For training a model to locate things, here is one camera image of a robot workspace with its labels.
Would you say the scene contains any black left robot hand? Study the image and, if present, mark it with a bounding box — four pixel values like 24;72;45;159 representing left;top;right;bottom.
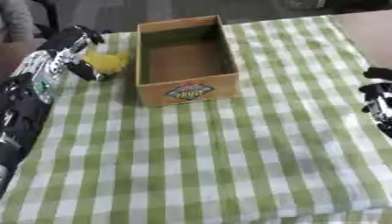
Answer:
37;24;108;82

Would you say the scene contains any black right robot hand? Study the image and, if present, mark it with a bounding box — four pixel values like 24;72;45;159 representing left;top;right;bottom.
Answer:
358;66;392;116

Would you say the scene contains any tan cardboard box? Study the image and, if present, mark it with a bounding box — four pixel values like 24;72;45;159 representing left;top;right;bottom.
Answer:
133;14;242;107

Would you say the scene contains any yellow soft toy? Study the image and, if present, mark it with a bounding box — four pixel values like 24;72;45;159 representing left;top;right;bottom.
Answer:
82;50;132;77

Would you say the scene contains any person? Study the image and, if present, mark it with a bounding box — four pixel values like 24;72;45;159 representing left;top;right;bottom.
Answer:
0;0;59;44

